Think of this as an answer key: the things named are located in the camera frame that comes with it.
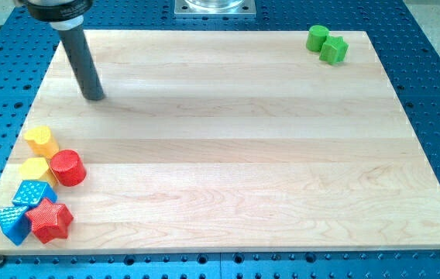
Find black robot arm flange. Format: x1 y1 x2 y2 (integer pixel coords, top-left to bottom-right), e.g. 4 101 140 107
13 0 93 22

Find blue triangle block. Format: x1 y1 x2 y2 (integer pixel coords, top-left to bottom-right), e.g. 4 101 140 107
0 206 31 246

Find wooden board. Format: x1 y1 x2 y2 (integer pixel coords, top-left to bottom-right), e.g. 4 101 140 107
0 30 440 255

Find green cylinder block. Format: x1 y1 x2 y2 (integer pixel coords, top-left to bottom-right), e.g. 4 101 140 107
306 25 330 52

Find red cylinder block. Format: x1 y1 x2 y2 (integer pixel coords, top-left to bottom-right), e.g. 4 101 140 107
50 150 87 187

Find yellow heart block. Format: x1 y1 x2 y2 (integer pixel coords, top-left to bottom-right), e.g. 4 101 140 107
23 126 60 159

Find yellow hexagon block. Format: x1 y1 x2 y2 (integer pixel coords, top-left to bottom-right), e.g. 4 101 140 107
19 157 58 187

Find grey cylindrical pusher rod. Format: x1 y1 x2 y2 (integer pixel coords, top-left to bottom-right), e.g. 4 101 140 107
50 15 105 101

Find red star block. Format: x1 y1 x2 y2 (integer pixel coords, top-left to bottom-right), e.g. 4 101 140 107
26 198 74 244

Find blue cube block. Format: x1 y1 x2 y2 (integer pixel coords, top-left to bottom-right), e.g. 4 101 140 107
12 181 57 208

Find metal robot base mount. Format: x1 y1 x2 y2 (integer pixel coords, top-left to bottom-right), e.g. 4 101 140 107
174 0 256 16

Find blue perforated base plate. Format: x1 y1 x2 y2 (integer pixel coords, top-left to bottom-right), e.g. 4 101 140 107
0 0 440 278

